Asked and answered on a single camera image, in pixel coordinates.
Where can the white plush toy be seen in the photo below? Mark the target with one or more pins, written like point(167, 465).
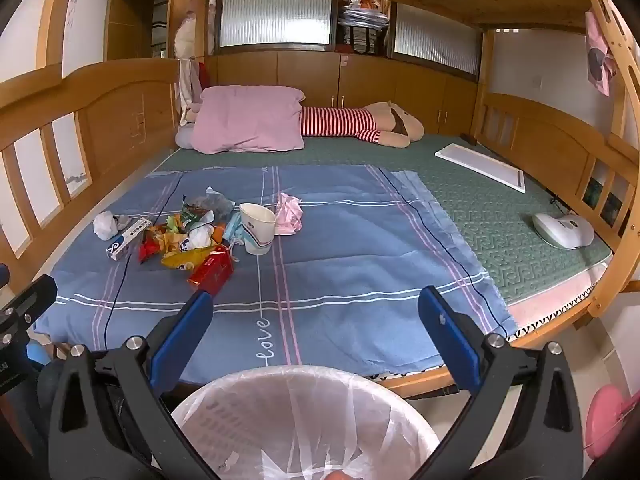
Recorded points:
point(186, 130)

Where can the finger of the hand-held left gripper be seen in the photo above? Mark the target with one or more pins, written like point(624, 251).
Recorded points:
point(35, 292)

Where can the wooden wall cabinet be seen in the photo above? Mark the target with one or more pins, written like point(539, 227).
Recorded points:
point(310, 75)

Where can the red orange snack wrapper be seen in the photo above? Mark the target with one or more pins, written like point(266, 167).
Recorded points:
point(152, 245)

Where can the stack of folded bags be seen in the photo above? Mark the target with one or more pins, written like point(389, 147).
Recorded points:
point(362, 22)

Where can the small red item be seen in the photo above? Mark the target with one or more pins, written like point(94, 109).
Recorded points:
point(203, 75)

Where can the white bin with clear bag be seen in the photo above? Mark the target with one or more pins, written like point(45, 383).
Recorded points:
point(300, 410)

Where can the red carton box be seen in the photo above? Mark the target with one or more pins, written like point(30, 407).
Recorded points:
point(212, 272)

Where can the blue checked blanket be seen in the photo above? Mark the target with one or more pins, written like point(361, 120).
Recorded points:
point(350, 260)

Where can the white oval appliance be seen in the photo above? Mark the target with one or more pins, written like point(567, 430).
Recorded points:
point(562, 230)

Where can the wooden bunk bed frame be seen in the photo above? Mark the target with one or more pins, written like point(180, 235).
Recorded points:
point(120, 105)

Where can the green patterned bed mat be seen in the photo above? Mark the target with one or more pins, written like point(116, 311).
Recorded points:
point(500, 220)

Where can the crumpled white tissue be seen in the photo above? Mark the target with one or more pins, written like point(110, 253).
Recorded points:
point(105, 225)
point(201, 236)

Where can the pink pillow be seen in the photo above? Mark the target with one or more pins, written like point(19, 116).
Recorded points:
point(245, 120)

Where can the orange bread packet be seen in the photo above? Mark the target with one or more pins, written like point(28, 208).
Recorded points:
point(177, 260)

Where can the pink fan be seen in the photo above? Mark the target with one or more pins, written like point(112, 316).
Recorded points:
point(607, 420)

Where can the white flat board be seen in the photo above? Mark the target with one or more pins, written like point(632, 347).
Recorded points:
point(480, 165)

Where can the striped plush toy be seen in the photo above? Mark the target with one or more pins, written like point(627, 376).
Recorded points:
point(345, 122)

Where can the ribbed glass window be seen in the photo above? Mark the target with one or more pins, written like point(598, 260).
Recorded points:
point(435, 37)
point(275, 20)

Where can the dark green crumpled wrapper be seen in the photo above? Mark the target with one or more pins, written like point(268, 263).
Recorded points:
point(210, 205)

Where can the white blue toothpaste box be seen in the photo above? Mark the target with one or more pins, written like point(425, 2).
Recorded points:
point(127, 240)

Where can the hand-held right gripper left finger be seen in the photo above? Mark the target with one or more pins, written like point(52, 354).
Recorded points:
point(185, 325)

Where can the white paper cup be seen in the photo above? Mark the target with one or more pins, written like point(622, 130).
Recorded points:
point(257, 230)

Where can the blue face mask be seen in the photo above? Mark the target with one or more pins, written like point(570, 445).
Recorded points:
point(234, 230)

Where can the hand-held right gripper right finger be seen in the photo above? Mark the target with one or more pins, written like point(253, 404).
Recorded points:
point(445, 325)

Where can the crumpled pink white wrapper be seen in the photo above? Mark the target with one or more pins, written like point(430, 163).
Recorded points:
point(289, 215)

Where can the white hanging cloth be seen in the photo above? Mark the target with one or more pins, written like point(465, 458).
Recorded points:
point(184, 50)

